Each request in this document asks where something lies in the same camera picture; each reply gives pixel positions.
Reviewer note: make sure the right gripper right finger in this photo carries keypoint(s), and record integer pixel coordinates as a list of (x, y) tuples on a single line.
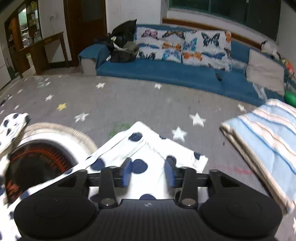
[(184, 180)]

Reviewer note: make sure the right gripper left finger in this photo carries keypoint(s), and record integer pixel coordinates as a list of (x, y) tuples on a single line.
[(110, 179)]

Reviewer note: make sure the white polka dot garment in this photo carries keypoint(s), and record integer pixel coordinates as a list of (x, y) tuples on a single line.
[(67, 205)]

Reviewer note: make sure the folded striped blue cloth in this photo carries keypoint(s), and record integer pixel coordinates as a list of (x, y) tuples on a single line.
[(265, 138)]

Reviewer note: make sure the blue sofa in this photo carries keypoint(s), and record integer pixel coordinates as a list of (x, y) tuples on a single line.
[(232, 84)]

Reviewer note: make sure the black bag on sofa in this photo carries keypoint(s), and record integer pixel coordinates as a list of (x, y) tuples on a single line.
[(120, 43)]

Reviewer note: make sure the butterfly print pillow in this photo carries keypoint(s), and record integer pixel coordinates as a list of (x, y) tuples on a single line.
[(193, 47)]

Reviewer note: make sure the green ball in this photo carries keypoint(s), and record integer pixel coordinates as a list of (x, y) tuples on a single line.
[(290, 98)]

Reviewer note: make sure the grey cushion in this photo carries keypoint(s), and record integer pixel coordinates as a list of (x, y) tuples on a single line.
[(265, 72)]

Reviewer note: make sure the white refrigerator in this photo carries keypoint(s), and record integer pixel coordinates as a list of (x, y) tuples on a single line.
[(4, 73)]

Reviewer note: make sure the wooden side table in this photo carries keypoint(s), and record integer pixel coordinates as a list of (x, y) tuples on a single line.
[(38, 52)]

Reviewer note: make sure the colourful toy pile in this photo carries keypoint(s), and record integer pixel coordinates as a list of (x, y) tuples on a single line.
[(288, 67)]

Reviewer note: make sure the white plush toy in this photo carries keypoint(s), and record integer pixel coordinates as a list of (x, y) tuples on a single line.
[(268, 48)]

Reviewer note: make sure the dark wooden door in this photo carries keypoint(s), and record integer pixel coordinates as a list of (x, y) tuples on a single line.
[(85, 21)]

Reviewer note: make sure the wooden display cabinet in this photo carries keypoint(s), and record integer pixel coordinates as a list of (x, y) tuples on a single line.
[(22, 28)]

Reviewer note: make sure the dark green window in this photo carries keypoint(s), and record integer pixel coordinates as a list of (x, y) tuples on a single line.
[(260, 15)]

